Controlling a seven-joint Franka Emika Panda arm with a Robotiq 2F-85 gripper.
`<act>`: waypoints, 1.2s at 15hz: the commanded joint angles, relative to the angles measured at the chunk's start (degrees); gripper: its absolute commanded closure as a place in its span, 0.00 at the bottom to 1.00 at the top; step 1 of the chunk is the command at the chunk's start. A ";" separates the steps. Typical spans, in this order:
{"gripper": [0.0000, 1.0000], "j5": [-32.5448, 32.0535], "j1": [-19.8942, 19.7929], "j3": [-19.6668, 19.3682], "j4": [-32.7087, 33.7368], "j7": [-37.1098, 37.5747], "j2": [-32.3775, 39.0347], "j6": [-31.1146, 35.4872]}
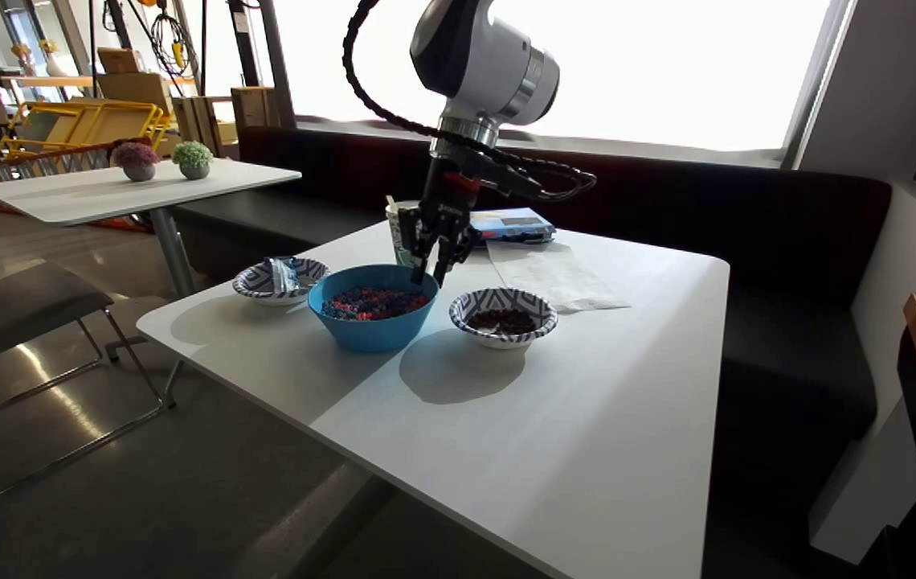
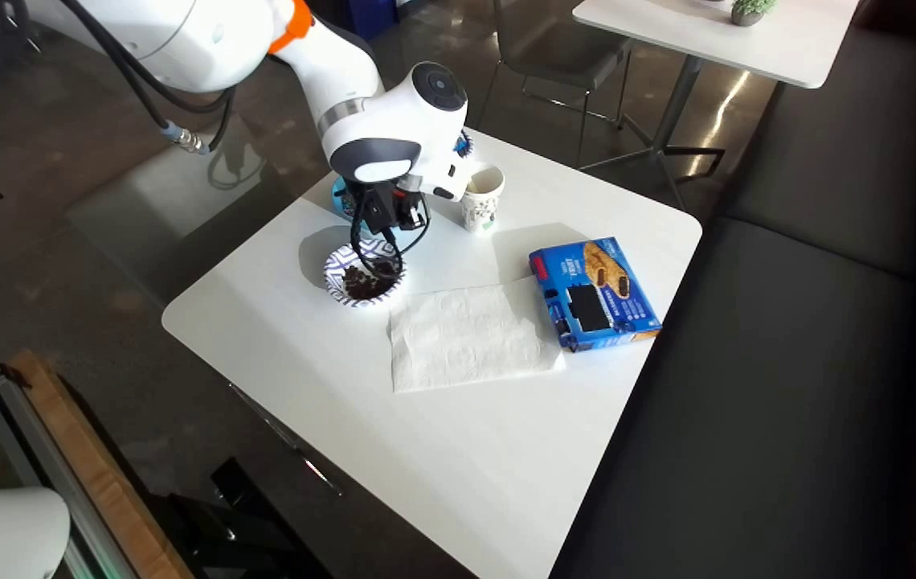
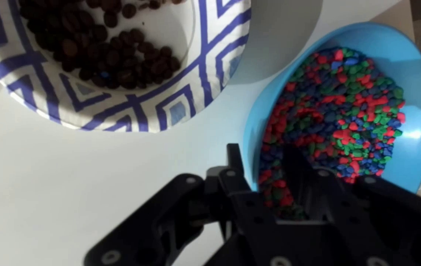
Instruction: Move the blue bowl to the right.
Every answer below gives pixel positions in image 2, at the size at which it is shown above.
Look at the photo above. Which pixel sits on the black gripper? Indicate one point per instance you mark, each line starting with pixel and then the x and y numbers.
pixel 407 207

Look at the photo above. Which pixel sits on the blue plastic bowl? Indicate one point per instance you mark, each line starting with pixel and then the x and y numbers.
pixel 342 196

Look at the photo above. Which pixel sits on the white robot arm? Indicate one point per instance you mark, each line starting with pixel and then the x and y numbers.
pixel 371 107

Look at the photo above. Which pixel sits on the patterned paper bowl with chocolate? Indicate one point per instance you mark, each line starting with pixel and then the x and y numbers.
pixel 342 276

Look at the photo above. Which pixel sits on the patterned paper cup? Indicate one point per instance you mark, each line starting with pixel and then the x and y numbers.
pixel 479 205

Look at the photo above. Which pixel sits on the white paper napkin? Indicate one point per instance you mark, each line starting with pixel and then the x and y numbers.
pixel 467 339

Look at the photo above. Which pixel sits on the blue cookie box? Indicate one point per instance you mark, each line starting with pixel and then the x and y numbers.
pixel 592 293

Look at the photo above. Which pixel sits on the black stool with metal legs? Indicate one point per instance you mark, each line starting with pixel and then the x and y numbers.
pixel 554 50

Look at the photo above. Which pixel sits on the wooden plank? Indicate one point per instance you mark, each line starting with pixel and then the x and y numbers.
pixel 92 470

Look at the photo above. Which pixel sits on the white side table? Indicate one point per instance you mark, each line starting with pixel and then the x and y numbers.
pixel 734 37

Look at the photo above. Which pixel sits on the black bench sofa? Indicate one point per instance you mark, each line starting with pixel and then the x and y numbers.
pixel 798 323

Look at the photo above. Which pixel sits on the green round ball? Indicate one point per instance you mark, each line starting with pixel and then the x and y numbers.
pixel 748 11

